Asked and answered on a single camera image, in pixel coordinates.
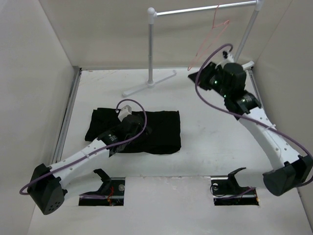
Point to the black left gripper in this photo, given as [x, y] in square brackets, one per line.
[141, 128]

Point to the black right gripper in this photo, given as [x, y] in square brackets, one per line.
[206, 72]

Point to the black trousers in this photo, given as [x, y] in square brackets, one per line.
[163, 131]

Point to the pink clothes hanger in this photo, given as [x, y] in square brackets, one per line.
[216, 31]

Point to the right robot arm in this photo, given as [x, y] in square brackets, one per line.
[289, 169]

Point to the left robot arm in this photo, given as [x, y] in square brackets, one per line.
[81, 174]

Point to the white clothes rack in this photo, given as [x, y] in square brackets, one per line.
[174, 36]

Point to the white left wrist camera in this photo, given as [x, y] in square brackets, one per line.
[124, 112]

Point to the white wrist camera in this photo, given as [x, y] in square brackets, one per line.
[227, 58]
[124, 112]

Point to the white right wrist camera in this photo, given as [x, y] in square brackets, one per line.
[227, 58]

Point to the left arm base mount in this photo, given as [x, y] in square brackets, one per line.
[115, 191]

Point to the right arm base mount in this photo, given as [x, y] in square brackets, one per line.
[227, 192]

